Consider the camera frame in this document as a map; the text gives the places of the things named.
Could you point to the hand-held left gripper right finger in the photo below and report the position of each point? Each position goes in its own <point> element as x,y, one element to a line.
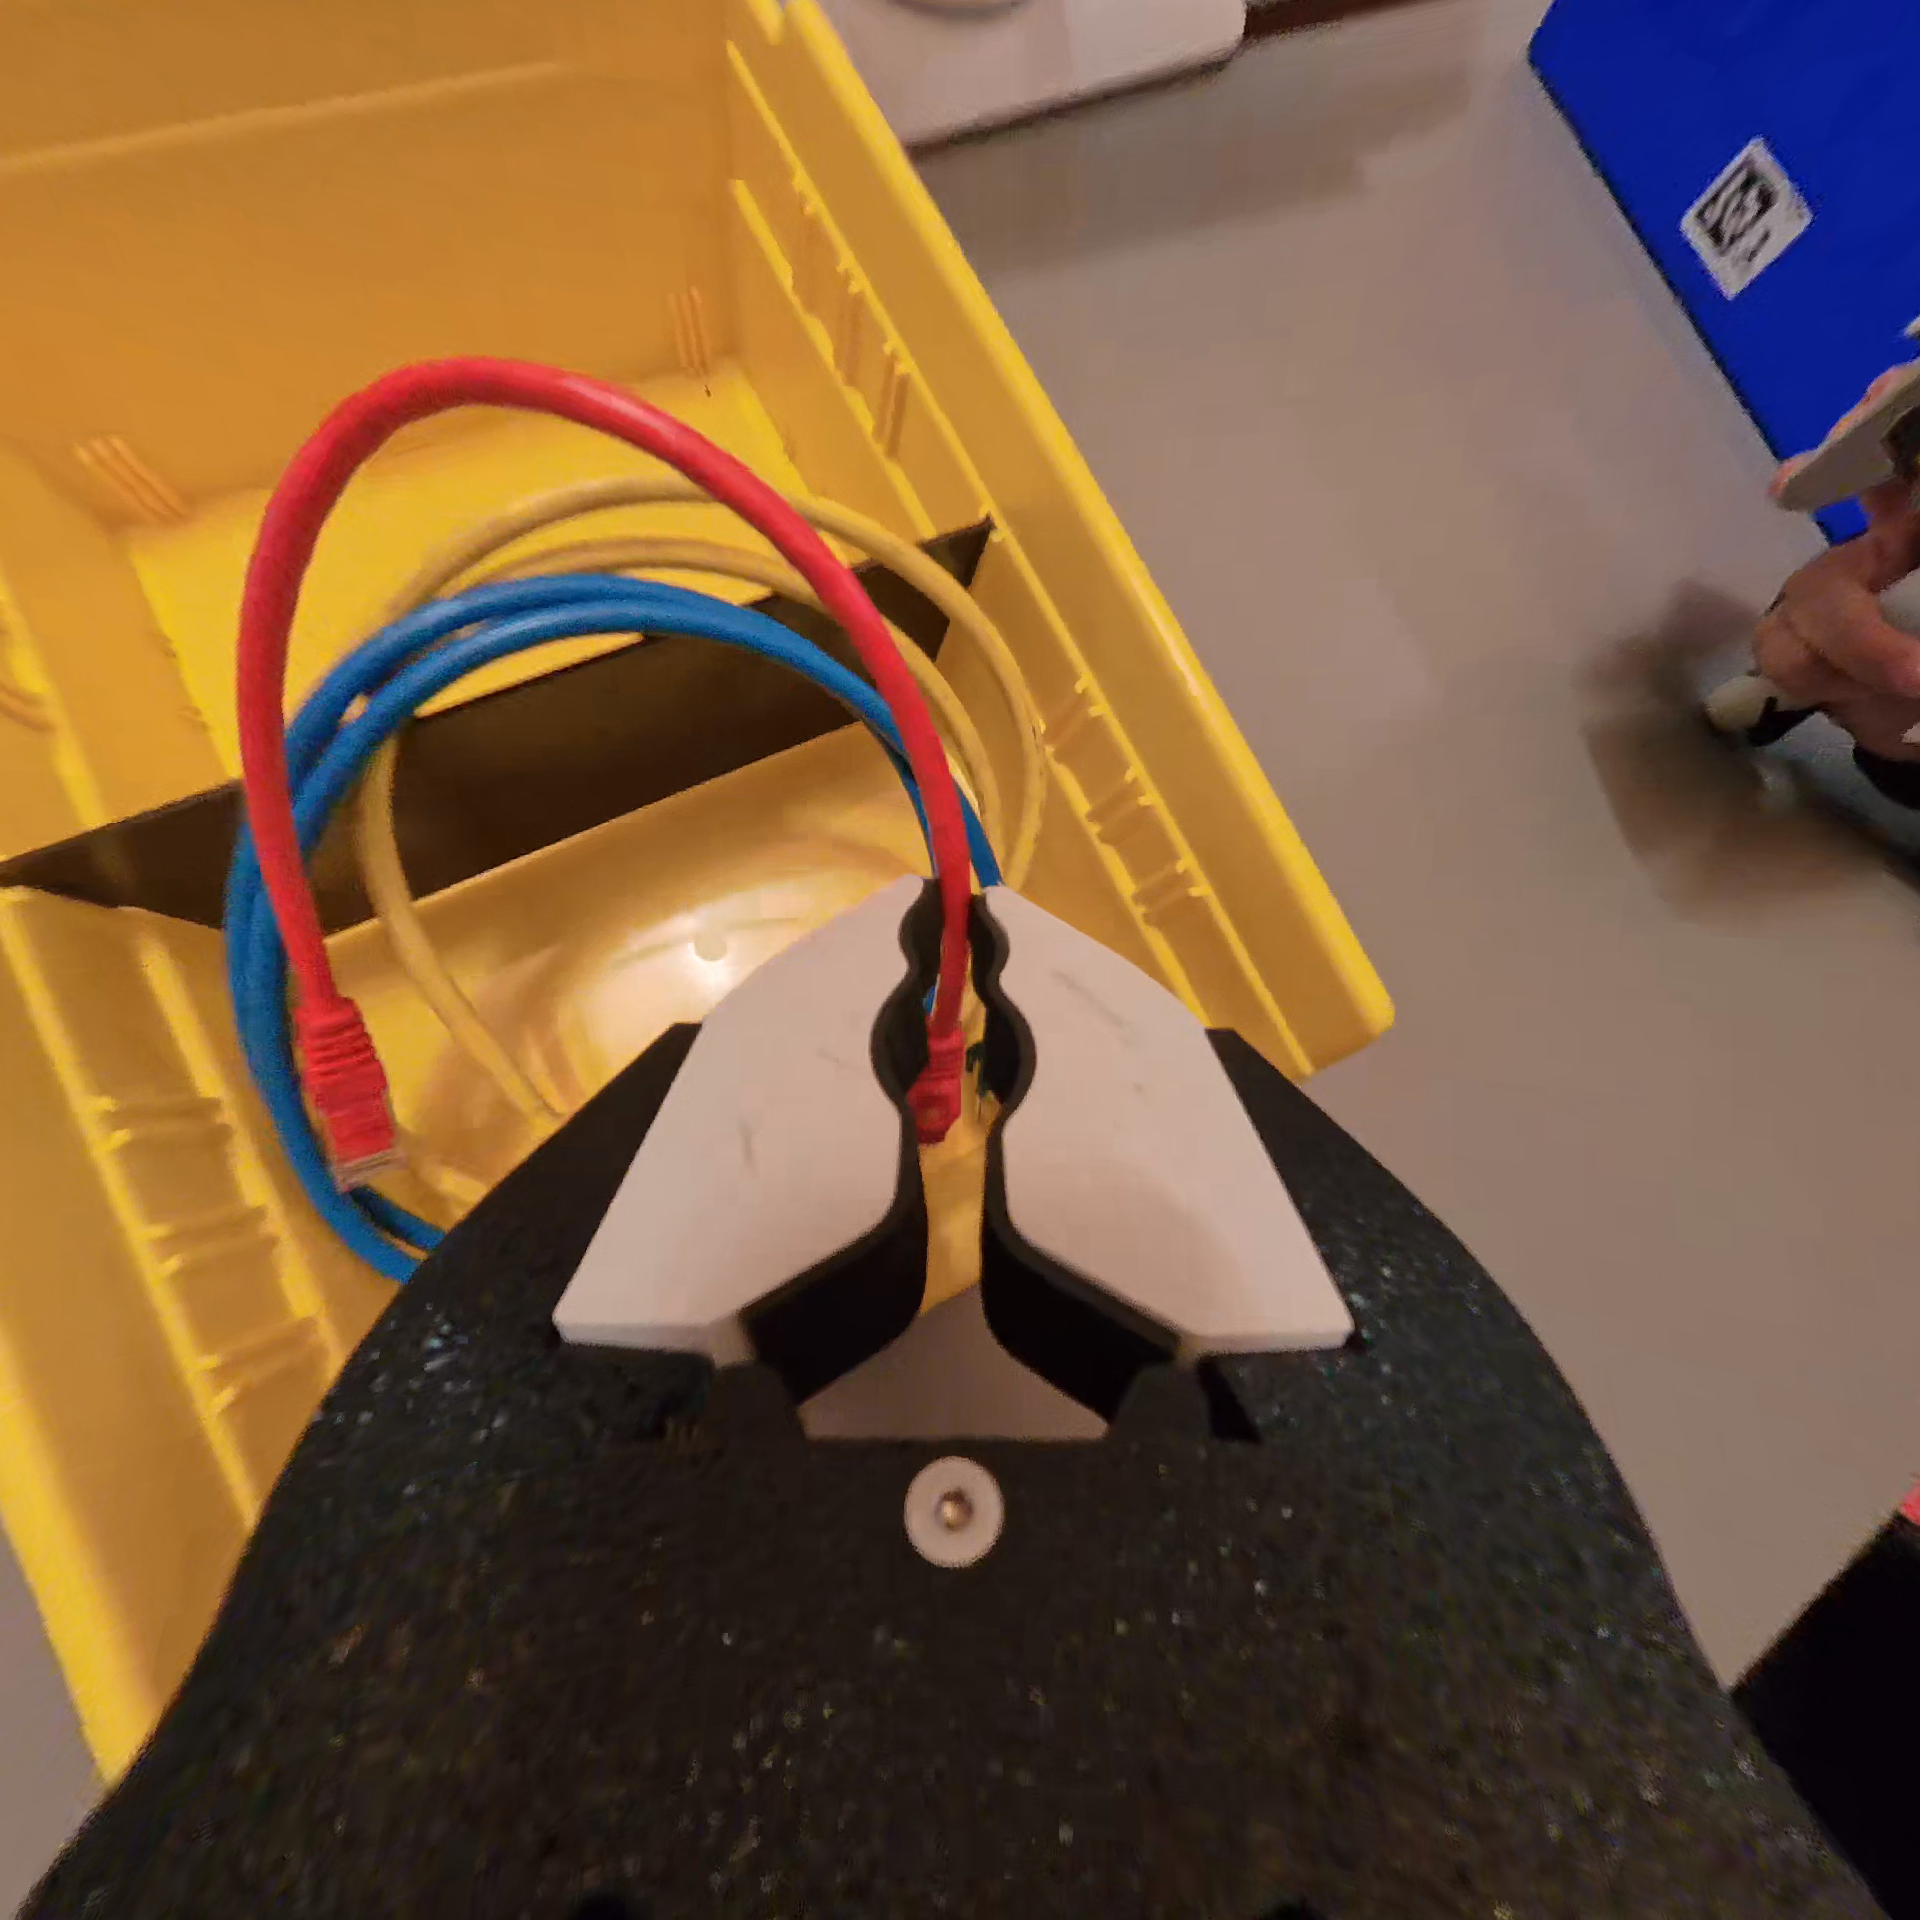
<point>1154,1186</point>

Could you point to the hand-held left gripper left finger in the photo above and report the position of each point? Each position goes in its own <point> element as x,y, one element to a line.
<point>750,1171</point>

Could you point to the yellow plastic bin with divider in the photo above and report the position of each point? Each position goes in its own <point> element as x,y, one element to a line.
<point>375,226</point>

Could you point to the grey desk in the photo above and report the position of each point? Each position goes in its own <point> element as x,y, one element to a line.
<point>1425,600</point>

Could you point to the person's right hand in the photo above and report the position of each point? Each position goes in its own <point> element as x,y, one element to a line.
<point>1838,629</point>

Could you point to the blue plastic bin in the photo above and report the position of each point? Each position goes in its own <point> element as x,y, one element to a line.
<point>1650,119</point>

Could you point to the black bin divider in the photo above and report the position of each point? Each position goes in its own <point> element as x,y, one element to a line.
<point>600,734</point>

